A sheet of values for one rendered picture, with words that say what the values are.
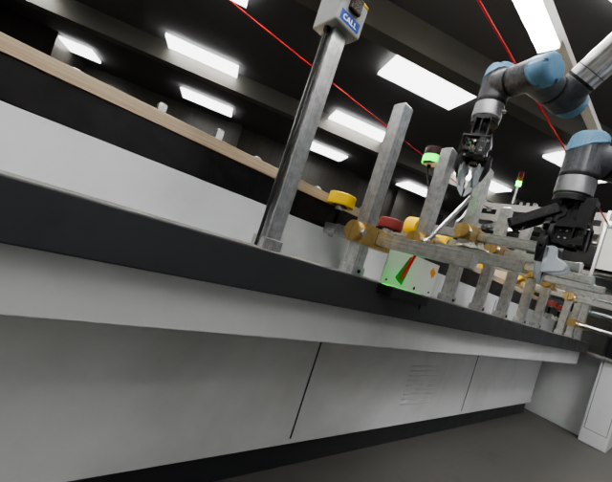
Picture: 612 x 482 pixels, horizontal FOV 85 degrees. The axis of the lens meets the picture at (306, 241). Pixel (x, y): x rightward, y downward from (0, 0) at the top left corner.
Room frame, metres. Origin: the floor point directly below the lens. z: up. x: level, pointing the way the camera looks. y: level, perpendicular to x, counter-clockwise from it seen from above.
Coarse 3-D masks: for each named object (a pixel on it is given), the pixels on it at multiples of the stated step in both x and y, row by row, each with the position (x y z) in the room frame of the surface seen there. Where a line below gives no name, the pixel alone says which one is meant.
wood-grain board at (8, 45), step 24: (0, 48) 0.52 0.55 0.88; (24, 48) 0.54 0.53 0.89; (48, 72) 0.56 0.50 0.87; (72, 72) 0.58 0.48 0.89; (96, 96) 0.61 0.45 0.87; (120, 96) 0.63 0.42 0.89; (168, 120) 0.69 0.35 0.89; (216, 144) 0.76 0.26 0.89; (264, 168) 0.85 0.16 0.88; (312, 192) 0.95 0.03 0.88
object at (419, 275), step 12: (396, 252) 0.89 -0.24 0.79; (384, 264) 0.87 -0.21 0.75; (396, 264) 0.89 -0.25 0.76; (420, 264) 0.96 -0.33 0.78; (432, 264) 1.00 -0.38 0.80; (384, 276) 0.88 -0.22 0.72; (408, 276) 0.94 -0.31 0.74; (420, 276) 0.98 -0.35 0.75; (408, 288) 0.95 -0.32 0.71; (420, 288) 0.99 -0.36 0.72
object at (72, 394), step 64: (0, 64) 0.53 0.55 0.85; (0, 128) 0.55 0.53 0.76; (64, 128) 0.60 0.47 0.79; (128, 128) 0.66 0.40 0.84; (128, 192) 0.68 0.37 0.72; (192, 192) 0.76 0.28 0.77; (256, 192) 0.85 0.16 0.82; (320, 256) 1.03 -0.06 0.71; (384, 256) 1.22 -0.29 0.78; (0, 320) 0.60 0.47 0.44; (64, 320) 0.66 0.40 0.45; (0, 384) 0.62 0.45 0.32; (64, 384) 0.68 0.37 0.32; (128, 384) 0.76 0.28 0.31; (192, 384) 0.85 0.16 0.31; (256, 384) 0.98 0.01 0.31; (320, 384) 1.14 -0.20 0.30; (384, 384) 1.38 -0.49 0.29; (448, 384) 1.74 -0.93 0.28; (512, 384) 2.35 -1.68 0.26; (0, 448) 0.64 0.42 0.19; (64, 448) 0.70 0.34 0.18; (128, 448) 0.78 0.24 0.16; (192, 448) 0.89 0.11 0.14; (256, 448) 1.02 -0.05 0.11; (320, 448) 1.25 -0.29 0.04
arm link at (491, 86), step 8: (496, 64) 0.88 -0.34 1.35; (504, 64) 0.87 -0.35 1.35; (512, 64) 0.87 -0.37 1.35; (488, 72) 0.90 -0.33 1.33; (496, 72) 0.88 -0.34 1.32; (488, 80) 0.89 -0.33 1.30; (496, 80) 0.86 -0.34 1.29; (480, 88) 0.92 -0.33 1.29; (488, 88) 0.88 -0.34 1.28; (496, 88) 0.87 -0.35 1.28; (480, 96) 0.90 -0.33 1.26; (488, 96) 0.88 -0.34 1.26; (496, 96) 0.87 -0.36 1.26; (504, 96) 0.87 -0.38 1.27; (504, 104) 0.89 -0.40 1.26
